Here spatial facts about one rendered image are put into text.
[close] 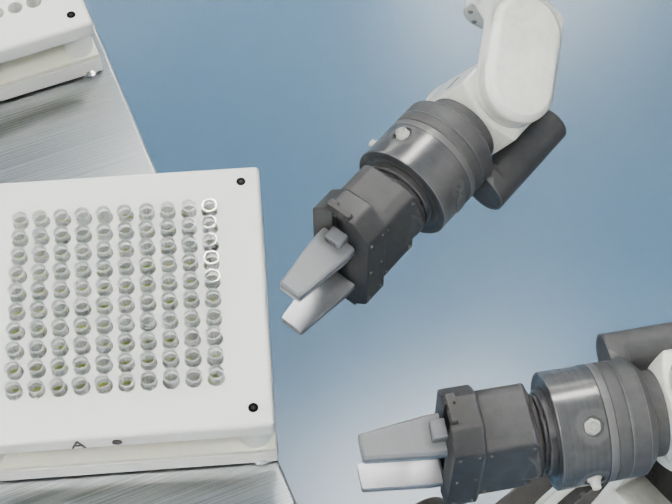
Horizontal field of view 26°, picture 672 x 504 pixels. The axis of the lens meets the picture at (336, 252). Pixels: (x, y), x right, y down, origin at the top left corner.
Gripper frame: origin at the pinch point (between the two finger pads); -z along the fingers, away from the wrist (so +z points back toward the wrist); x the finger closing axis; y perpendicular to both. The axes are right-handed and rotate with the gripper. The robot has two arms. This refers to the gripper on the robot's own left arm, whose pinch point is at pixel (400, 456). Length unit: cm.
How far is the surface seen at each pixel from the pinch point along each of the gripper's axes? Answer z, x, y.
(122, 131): -17.3, 11.4, 41.6
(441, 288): 24, 99, 68
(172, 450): -16.6, 8.7, 7.6
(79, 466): -24.1, 9.3, 7.8
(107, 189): -18.9, 4.2, 30.4
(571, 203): 49, 99, 80
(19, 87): -26, 10, 47
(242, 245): -8.4, 4.2, 22.7
